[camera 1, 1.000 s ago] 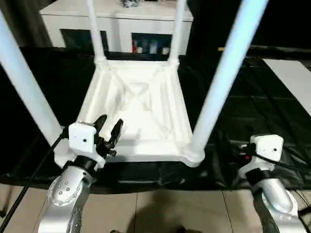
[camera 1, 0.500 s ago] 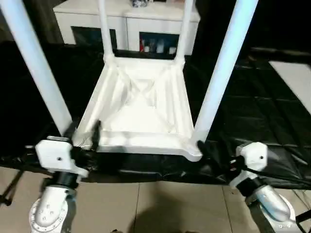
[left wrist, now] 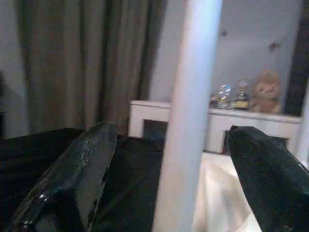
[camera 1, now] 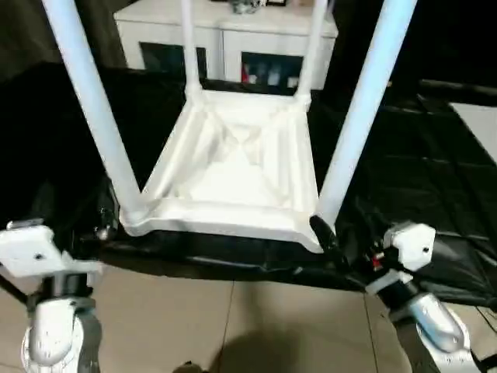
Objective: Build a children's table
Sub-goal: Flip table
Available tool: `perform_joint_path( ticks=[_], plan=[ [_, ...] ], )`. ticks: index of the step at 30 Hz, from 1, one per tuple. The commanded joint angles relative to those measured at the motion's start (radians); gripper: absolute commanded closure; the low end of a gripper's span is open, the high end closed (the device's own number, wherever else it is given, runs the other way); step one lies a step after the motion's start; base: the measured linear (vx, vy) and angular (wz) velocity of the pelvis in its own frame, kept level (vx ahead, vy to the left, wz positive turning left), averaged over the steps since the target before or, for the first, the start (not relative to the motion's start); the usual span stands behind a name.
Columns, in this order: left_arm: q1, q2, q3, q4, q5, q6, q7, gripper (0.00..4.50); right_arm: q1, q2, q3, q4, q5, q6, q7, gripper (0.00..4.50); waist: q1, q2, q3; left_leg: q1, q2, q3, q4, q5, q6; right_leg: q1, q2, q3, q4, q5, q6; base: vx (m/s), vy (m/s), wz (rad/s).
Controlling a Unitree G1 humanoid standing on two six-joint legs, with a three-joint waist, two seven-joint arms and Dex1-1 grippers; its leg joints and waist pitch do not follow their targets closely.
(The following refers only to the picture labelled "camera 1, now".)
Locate white plastic table top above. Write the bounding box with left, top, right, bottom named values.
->
left=120, top=88, right=338, bottom=254

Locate black table mat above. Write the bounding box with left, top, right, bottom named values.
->
left=0, top=60, right=497, bottom=308

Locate white flat board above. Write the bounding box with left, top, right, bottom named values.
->
left=449, top=103, right=497, bottom=164

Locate grey curtain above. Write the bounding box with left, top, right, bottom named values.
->
left=0, top=0, right=129, bottom=85

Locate white cabinet with glass doors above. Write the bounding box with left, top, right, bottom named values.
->
left=113, top=0, right=338, bottom=92

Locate black cabinet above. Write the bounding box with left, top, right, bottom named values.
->
left=333, top=0, right=497, bottom=102

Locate black white spotted toy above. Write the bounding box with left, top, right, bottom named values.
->
left=231, top=0, right=267, bottom=15

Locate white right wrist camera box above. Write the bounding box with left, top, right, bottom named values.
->
left=364, top=221, right=437, bottom=297

